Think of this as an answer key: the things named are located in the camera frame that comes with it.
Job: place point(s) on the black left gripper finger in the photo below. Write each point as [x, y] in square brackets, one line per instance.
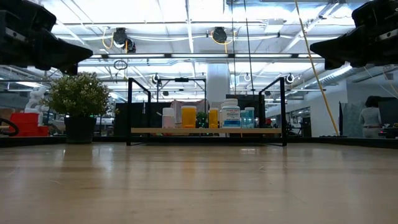
[62, 53]

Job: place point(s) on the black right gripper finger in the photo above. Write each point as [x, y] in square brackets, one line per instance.
[342, 48]

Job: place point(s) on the blue pill vial white cap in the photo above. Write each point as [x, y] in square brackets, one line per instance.
[242, 119]
[249, 118]

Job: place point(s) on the small clear pill bottle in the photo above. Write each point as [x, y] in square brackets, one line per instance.
[168, 119]

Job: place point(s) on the large orange pill vial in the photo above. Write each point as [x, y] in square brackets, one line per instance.
[188, 118]

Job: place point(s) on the small orange pill vial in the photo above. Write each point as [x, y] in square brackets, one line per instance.
[213, 119]

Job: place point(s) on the green artificial potted plant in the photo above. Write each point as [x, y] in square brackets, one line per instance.
[77, 93]

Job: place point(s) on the white background object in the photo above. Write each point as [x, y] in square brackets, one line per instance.
[35, 99]

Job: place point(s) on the grey patterned cloth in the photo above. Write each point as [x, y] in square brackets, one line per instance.
[349, 119]

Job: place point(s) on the person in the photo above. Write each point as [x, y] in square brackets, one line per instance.
[370, 118]

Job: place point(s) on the black background monitor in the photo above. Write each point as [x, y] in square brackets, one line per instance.
[388, 110]

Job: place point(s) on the red background box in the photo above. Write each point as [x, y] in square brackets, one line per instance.
[26, 124]

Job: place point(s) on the long ceiling light strip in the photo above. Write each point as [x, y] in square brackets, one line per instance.
[199, 56]

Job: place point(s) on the small background green plant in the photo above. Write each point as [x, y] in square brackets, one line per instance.
[201, 119]

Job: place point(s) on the black background station frame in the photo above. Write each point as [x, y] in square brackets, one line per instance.
[182, 79]

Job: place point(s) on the wooden shelf with black frame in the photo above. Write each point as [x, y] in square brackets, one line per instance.
[205, 130]

